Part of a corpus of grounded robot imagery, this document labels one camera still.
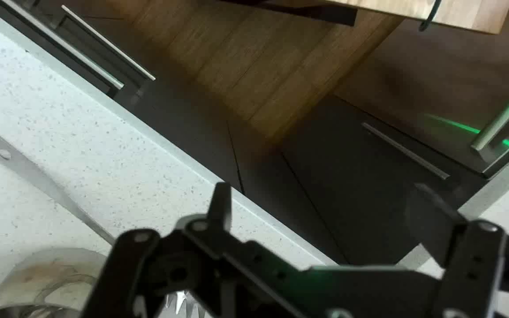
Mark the silver steel pot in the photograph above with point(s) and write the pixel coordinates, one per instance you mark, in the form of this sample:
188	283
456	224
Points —
50	283

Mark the dark drawer front with handles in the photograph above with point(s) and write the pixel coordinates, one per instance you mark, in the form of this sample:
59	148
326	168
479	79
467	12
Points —
71	39

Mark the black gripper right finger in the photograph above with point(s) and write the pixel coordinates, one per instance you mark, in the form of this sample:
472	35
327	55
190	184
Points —
430	219

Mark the wooden table top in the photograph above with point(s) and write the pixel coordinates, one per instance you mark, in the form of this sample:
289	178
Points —
487	16

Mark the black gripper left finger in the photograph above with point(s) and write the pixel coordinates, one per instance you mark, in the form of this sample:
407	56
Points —
220	208

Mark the dark cabinet door with handle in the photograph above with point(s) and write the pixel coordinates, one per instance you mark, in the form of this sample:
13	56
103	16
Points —
342	180

